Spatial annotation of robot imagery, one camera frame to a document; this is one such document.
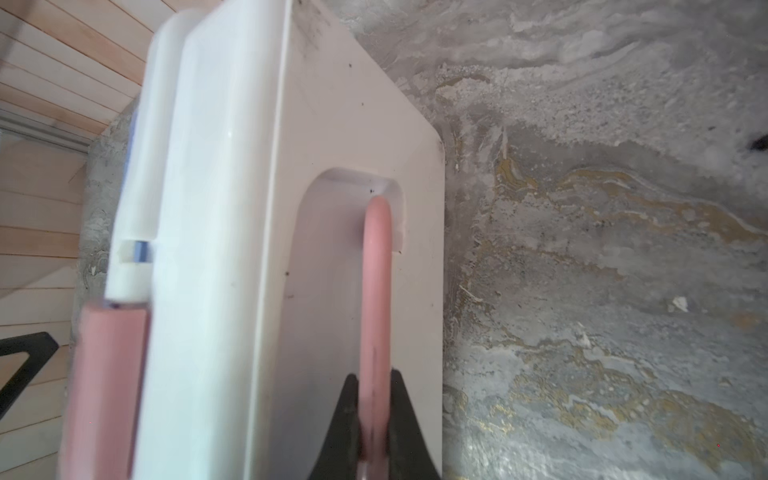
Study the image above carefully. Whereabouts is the pink tool box latch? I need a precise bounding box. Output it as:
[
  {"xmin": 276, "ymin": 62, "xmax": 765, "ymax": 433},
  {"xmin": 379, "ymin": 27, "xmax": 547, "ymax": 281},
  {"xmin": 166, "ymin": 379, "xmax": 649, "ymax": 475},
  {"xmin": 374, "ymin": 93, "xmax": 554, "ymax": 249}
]
[{"xmin": 58, "ymin": 304, "xmax": 150, "ymax": 479}]

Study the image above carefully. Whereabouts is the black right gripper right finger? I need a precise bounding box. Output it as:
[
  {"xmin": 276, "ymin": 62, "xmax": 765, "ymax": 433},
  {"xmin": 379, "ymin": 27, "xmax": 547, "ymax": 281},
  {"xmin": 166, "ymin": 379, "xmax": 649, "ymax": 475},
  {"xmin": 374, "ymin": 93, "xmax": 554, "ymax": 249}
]
[{"xmin": 388, "ymin": 369, "xmax": 441, "ymax": 480}]

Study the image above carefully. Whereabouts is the pink tool box handle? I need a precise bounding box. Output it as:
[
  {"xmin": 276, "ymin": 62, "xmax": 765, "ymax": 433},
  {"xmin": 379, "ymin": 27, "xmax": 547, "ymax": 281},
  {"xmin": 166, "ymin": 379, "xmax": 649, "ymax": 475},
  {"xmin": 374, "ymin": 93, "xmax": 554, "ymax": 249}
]
[{"xmin": 358, "ymin": 196, "xmax": 393, "ymax": 479}]

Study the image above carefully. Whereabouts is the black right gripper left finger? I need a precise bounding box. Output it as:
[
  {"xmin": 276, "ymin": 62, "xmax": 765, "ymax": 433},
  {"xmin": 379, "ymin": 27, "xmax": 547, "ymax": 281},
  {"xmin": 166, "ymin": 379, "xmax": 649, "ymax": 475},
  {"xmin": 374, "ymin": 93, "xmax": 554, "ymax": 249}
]
[{"xmin": 308, "ymin": 374, "xmax": 361, "ymax": 480}]

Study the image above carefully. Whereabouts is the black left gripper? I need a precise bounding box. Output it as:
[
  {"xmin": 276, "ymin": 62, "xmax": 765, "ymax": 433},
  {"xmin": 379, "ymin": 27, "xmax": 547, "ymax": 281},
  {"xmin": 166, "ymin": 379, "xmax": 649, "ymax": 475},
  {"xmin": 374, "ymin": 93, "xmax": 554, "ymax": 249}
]
[{"xmin": 1, "ymin": 332, "xmax": 59, "ymax": 418}]

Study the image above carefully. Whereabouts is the aluminium frame rail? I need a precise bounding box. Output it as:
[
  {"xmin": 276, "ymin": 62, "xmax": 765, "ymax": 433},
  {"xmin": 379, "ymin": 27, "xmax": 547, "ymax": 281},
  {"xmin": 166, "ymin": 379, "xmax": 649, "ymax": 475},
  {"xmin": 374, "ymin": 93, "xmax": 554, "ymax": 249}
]
[{"xmin": 1, "ymin": 110, "xmax": 92, "ymax": 154}]

